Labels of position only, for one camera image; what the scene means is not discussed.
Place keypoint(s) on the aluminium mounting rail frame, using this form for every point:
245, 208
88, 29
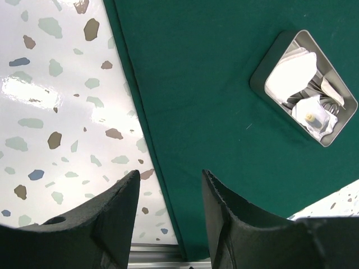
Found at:
161, 256

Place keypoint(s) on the clear plastic blister pack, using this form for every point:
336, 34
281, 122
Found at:
310, 113

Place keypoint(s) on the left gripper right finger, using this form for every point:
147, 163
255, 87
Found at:
242, 235

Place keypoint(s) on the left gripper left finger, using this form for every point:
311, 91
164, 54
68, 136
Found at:
96, 234

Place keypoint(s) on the green surgical cloth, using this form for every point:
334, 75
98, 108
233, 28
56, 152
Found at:
188, 65

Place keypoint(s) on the small white paper packet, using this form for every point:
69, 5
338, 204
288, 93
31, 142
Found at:
330, 91

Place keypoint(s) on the metal instrument tray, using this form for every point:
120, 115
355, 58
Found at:
290, 40

